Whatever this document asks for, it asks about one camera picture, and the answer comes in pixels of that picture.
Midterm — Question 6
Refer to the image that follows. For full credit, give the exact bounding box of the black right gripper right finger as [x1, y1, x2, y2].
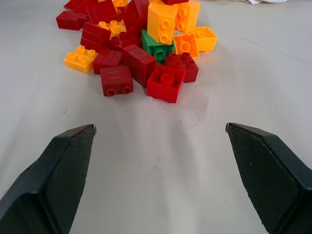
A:
[225, 122, 312, 234]

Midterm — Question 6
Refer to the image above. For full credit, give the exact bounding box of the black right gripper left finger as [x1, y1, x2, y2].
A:
[0, 124, 97, 234]

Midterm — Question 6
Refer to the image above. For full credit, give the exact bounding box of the bright red open toy block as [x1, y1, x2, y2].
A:
[146, 64, 187, 104]

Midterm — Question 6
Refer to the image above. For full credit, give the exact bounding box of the orange plastic brick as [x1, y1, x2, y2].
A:
[173, 32, 200, 59]

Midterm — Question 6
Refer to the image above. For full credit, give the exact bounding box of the green toy block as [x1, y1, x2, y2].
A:
[141, 29, 175, 65]

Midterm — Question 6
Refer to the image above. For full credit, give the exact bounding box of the white crumpled cloth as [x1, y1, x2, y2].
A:
[229, 0, 312, 6]

